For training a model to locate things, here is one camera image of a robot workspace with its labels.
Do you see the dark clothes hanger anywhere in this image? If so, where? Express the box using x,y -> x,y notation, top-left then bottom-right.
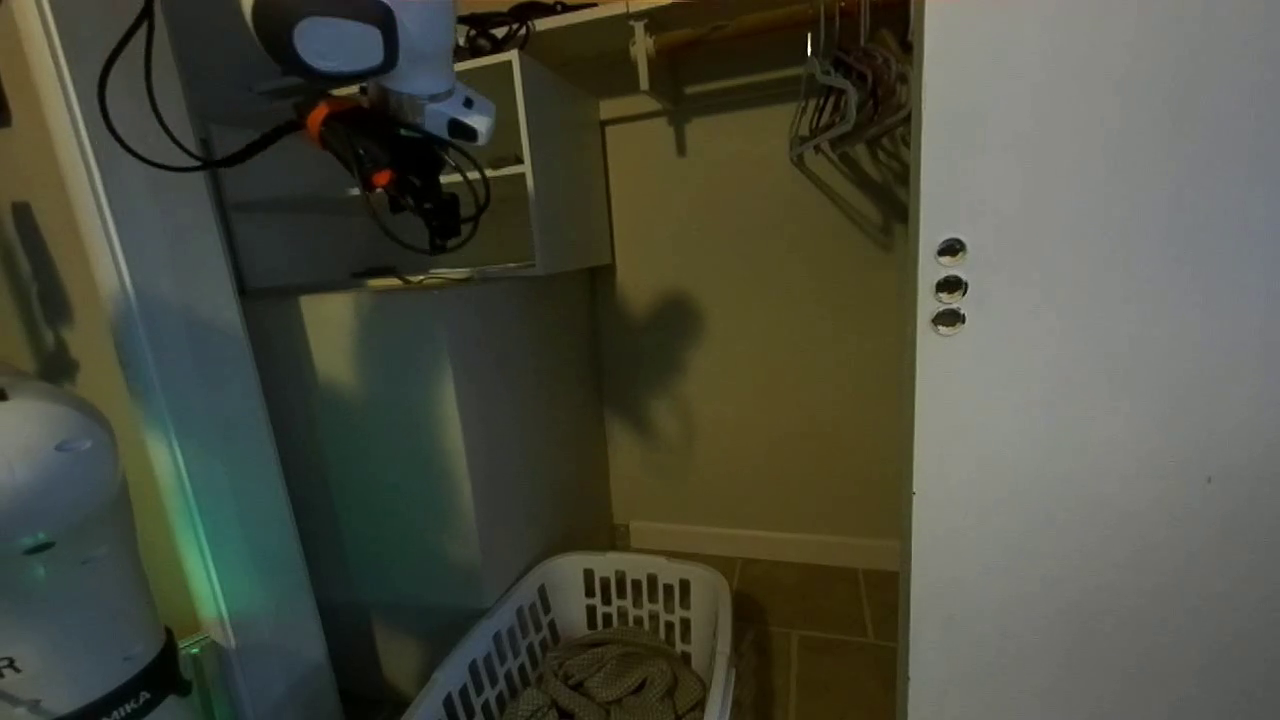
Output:
795,0 -> 922,254

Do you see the grey plastic clothes hanger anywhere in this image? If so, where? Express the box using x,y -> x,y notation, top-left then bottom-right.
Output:
788,29 -> 872,174

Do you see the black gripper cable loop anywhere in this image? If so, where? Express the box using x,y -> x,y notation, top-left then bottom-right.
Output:
356,122 -> 496,261

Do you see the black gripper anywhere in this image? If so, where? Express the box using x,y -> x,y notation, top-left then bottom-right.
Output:
323,96 -> 474,258

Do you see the white door with holes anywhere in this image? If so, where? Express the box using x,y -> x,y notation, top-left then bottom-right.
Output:
901,0 -> 1280,720

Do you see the white baseboard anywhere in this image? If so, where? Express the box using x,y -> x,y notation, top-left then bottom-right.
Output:
624,515 -> 909,577

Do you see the white rod bracket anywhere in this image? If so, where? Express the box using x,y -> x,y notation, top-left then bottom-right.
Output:
624,15 -> 663,96

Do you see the wooden closet shelf board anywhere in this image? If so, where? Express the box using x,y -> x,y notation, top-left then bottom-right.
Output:
524,0 -> 917,106

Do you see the grey clothes pile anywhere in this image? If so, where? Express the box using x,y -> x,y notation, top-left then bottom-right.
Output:
496,633 -> 713,720

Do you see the white plastic laundry basket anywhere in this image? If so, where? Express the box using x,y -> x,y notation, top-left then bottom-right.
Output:
396,549 -> 741,720

